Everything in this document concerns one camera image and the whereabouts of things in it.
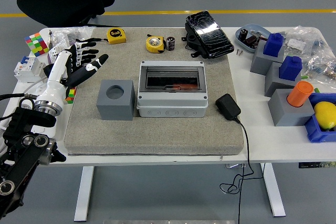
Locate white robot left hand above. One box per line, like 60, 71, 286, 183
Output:
35, 41, 109, 109

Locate smoky transparent box lid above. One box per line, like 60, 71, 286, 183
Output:
144, 67, 200, 91

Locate grey plastic junction box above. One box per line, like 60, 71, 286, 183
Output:
136, 60, 209, 118

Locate orange cylinder battery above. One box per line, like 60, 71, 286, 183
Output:
286, 81, 314, 108
173, 83, 197, 90

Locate black cloth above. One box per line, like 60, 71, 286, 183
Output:
43, 61, 79, 88

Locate white packet with purple print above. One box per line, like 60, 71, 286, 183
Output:
47, 39, 70, 63

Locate small colourful puzzle cube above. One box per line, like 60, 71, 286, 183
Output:
62, 86, 77, 104

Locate white circuit breaker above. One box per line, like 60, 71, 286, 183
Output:
13, 55, 46, 83

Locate large colourful puzzle cube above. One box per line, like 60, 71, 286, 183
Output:
24, 32, 50, 57

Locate clear plastic bag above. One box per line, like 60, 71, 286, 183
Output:
52, 26, 95, 51

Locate white power strip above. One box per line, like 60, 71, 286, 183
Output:
26, 81, 57, 141

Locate grey block with round hole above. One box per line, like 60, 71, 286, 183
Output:
96, 79, 137, 121

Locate yellow square tape measure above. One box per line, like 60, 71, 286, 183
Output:
75, 28, 127, 45

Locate black office chair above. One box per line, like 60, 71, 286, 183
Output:
16, 0, 116, 28

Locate yellow round tape measure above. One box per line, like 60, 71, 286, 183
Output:
145, 35, 166, 53

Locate grey-brown mat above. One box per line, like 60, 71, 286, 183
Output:
64, 27, 245, 156

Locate black device under case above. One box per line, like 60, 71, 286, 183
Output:
181, 22, 211, 58

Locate glossy black flat case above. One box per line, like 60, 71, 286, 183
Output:
185, 10, 235, 59

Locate black power adapter plug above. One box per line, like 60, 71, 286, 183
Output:
215, 93, 242, 121

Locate light blue dish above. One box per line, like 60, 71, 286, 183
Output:
235, 24, 272, 54

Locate brown electronic parts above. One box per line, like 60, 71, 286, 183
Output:
245, 31, 266, 49

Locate grey block holder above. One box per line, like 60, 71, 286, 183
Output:
267, 88, 316, 127
249, 39, 286, 76
264, 61, 302, 98

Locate blue plastic block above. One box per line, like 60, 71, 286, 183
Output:
278, 56, 303, 81
263, 33, 284, 57

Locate white table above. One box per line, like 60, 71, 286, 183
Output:
0, 26, 336, 222

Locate clear bag of components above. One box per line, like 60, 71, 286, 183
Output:
306, 55, 336, 84
285, 25, 332, 61

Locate blue plastic bin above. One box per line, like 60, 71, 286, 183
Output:
304, 92, 336, 143

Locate yellow lemon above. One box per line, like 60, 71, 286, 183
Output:
313, 101, 336, 131

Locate table control panel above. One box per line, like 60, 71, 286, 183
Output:
298, 161, 336, 169

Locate black adapter cord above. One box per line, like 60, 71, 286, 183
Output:
219, 118, 265, 224

